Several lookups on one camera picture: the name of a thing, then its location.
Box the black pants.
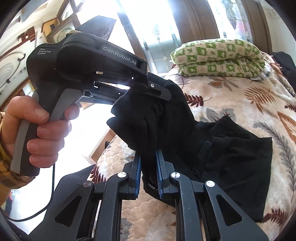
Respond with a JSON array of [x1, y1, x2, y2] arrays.
[[107, 73, 273, 222]]

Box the left hand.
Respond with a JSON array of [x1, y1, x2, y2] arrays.
[[1, 96, 80, 168]]

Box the stained glass wooden door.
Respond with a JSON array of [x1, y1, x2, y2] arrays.
[[116, 1, 271, 73]]

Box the leaf pattern bed blanket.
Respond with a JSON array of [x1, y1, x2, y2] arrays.
[[88, 51, 295, 240]]

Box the green white folded quilt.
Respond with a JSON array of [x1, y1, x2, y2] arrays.
[[171, 39, 265, 78]]

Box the black clothes pile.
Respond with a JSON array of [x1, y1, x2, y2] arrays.
[[271, 52, 296, 90]]

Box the black cable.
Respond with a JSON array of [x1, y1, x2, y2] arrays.
[[4, 163, 57, 223]]

